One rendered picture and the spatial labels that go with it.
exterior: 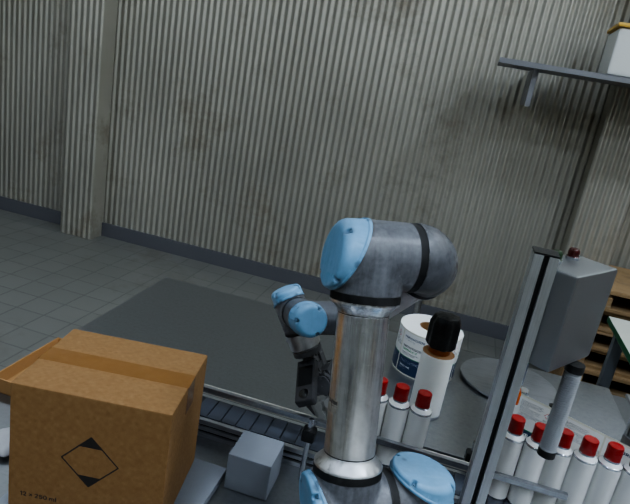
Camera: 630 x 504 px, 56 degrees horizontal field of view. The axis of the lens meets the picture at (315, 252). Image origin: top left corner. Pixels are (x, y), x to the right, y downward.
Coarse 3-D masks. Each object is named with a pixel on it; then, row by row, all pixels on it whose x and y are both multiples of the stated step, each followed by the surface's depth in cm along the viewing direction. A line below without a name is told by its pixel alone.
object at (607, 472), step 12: (612, 444) 129; (600, 456) 131; (612, 456) 128; (600, 468) 129; (612, 468) 128; (600, 480) 129; (612, 480) 128; (588, 492) 132; (600, 492) 130; (612, 492) 130
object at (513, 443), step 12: (516, 420) 132; (516, 432) 132; (504, 444) 133; (516, 444) 132; (504, 456) 133; (516, 456) 133; (504, 468) 134; (492, 480) 136; (492, 492) 136; (504, 492) 136
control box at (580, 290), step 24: (576, 264) 113; (600, 264) 116; (552, 288) 108; (576, 288) 105; (600, 288) 112; (552, 312) 108; (576, 312) 109; (600, 312) 117; (552, 336) 108; (576, 336) 113; (552, 360) 109; (576, 360) 117
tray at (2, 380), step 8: (48, 344) 171; (32, 352) 165; (40, 352) 168; (24, 360) 162; (32, 360) 165; (8, 368) 156; (16, 368) 159; (24, 368) 163; (0, 376) 154; (8, 376) 157; (16, 376) 159; (0, 384) 151; (8, 384) 150; (0, 392) 151; (8, 392) 151
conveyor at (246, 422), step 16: (208, 400) 155; (208, 416) 149; (224, 416) 150; (240, 416) 151; (256, 416) 152; (256, 432) 146; (272, 432) 147; (288, 432) 148; (320, 432) 150; (320, 448) 144
